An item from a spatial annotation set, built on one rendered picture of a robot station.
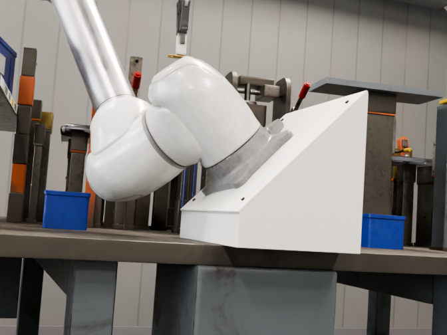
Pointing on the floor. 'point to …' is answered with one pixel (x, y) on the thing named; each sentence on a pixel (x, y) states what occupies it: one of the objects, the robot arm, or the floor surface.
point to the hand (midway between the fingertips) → (181, 45)
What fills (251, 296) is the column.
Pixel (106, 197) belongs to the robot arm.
